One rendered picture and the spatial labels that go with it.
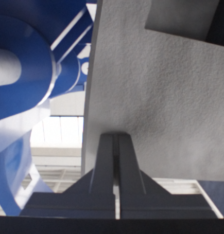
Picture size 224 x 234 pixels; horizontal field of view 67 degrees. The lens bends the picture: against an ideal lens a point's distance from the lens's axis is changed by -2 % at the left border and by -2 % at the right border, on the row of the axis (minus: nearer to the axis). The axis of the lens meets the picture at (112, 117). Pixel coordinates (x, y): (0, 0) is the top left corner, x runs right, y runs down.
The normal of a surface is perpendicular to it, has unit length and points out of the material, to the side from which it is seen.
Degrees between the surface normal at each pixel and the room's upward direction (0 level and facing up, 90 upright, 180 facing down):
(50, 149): 90
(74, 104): 90
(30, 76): 90
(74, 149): 90
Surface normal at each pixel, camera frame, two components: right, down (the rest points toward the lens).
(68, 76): 0.00, 0.27
